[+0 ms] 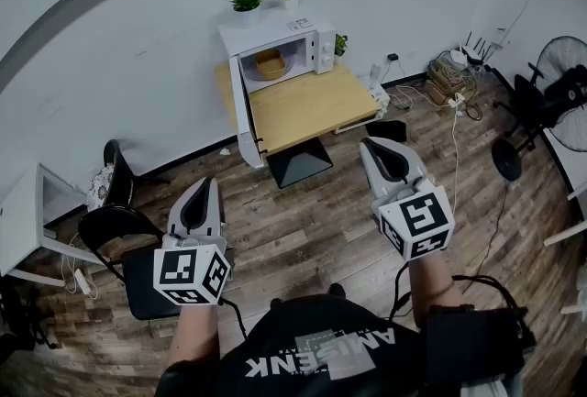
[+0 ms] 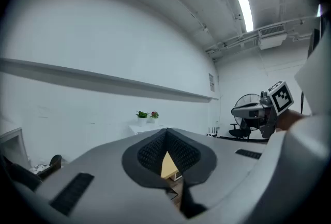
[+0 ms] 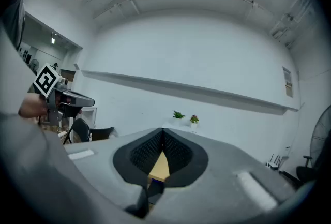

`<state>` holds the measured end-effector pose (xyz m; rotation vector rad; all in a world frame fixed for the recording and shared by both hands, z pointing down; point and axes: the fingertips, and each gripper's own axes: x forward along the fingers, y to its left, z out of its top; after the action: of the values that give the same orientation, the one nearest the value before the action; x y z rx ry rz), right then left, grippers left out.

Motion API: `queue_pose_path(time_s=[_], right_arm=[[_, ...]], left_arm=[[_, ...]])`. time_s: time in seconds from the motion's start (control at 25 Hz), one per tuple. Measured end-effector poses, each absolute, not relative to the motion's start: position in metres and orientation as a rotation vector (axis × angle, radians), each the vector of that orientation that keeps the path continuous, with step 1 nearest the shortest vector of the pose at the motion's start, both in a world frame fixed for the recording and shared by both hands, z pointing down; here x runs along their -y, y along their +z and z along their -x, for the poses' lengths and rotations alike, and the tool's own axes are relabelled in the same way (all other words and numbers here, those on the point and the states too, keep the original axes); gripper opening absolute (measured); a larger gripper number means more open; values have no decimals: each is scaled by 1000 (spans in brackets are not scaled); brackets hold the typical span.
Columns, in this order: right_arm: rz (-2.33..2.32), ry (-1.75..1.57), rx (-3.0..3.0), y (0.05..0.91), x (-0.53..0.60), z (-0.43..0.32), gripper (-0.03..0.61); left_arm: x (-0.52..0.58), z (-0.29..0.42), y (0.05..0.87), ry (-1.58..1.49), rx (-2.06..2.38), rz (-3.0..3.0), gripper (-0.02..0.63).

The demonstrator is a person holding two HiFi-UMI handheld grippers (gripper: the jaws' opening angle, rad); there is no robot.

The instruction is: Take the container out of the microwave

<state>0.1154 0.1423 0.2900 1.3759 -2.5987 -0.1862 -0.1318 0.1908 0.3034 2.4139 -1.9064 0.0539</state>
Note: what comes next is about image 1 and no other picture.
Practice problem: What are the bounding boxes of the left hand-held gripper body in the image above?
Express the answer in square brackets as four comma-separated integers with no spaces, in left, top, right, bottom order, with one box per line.
[153,223,232,307]

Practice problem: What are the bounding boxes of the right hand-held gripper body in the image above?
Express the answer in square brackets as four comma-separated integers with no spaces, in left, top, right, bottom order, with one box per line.
[371,174,456,261]

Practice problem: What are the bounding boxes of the yellow container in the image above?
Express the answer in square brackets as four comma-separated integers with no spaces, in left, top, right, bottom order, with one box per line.
[254,49,288,81]

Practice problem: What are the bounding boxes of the white microwave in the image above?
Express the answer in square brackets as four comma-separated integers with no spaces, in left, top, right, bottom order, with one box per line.
[216,16,338,170]

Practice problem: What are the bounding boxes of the person's left forearm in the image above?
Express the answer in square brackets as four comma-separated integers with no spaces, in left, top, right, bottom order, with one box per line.
[166,303,220,371]

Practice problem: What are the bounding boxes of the person's right forearm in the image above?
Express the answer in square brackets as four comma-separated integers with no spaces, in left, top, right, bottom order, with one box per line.
[407,253,465,328]

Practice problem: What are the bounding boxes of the black flat object on floor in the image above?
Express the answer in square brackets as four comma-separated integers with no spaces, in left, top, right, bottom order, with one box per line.
[364,119,409,144]

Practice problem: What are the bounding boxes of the black folding chair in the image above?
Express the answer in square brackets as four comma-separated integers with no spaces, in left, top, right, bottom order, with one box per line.
[77,204,236,322]

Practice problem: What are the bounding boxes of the black chair with patterned cushion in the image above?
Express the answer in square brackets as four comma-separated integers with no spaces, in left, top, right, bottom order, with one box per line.
[86,138,172,212]

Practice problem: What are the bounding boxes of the white items beside table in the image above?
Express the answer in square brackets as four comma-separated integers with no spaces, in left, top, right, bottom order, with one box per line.
[356,62,392,117]

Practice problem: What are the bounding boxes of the stack of cardboard boxes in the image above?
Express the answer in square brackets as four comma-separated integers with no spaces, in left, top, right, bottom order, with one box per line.
[425,57,479,106]

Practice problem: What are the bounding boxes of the wooden table with black base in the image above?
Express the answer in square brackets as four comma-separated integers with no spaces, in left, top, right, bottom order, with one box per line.
[214,61,382,191]

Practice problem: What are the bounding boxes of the white router with black antennas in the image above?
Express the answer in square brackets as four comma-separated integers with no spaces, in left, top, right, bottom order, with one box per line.
[449,31,495,68]

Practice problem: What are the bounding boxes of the small green potted plant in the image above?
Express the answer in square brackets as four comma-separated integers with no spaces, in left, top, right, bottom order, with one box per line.
[334,33,349,66]

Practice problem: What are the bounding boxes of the white table legs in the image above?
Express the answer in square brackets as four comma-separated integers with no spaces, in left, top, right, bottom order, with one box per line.
[542,178,587,318]

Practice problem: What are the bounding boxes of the white cabinet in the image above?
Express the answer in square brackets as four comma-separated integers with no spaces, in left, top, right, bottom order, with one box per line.
[0,160,95,289]

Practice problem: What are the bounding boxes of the person's black printed shirt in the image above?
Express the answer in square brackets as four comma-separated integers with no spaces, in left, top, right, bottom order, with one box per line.
[154,292,522,397]

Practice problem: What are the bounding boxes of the black standing fan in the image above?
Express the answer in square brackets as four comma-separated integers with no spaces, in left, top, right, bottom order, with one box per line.
[490,35,587,182]

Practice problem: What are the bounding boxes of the green leafy potted plant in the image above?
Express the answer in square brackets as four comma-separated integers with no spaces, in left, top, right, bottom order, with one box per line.
[225,0,268,28]

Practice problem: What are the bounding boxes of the long white cable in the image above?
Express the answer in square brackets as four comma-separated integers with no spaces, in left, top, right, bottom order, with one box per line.
[447,92,467,215]

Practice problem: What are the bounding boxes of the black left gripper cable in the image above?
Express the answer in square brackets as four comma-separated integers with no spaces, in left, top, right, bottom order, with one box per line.
[217,297,249,338]

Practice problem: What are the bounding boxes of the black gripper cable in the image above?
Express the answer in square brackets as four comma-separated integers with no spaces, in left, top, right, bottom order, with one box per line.
[217,297,249,338]
[388,260,413,324]

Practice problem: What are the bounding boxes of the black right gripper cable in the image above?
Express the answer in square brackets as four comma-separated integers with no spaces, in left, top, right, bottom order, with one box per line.
[388,260,413,324]

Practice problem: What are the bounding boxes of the white power strip with cable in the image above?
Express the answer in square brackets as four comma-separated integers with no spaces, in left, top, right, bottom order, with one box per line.
[61,233,100,301]

